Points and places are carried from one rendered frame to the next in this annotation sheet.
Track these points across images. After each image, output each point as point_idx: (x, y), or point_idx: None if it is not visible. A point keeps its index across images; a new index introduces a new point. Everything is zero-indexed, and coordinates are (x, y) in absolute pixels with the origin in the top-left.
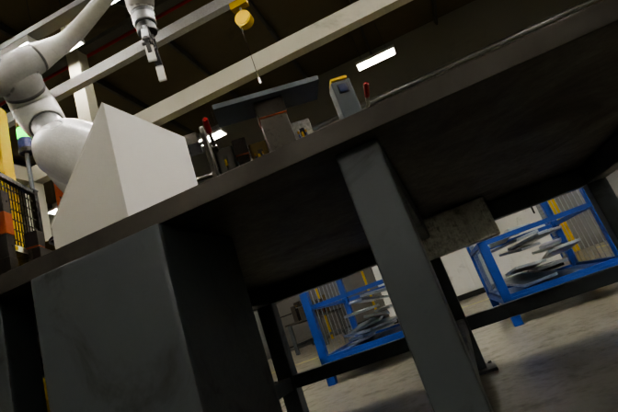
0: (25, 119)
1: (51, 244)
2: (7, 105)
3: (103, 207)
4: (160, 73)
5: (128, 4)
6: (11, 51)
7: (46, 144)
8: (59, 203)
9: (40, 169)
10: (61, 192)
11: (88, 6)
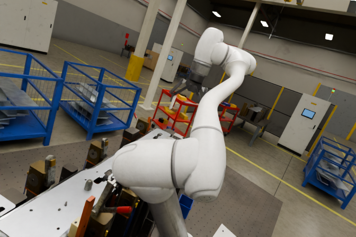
0: (167, 198)
1: None
2: (165, 183)
3: None
4: (173, 102)
5: (211, 58)
6: (225, 154)
7: None
8: (82, 227)
9: None
10: (88, 215)
11: (231, 92)
